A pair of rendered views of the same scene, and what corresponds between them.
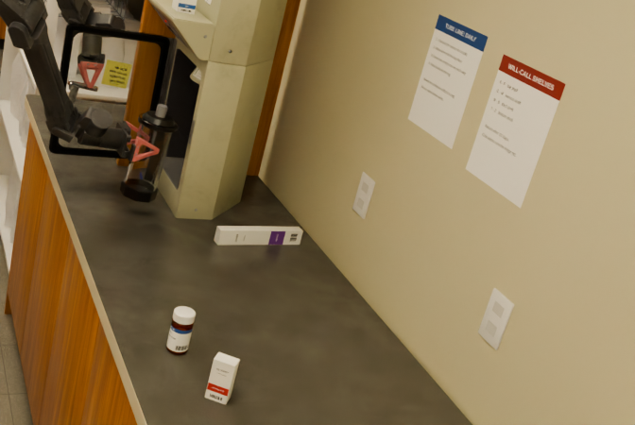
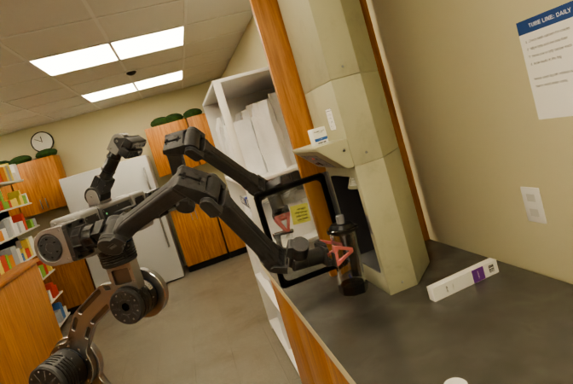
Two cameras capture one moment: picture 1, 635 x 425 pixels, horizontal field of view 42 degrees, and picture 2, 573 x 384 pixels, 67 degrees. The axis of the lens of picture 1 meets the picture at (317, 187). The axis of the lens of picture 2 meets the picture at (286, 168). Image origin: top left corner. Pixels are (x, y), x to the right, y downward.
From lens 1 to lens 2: 0.80 m
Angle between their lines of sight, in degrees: 22
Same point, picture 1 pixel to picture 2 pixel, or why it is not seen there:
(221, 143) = (395, 222)
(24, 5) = (203, 183)
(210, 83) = (364, 182)
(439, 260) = not seen: outside the picture
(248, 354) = not seen: outside the picture
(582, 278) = not seen: outside the picture
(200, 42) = (343, 156)
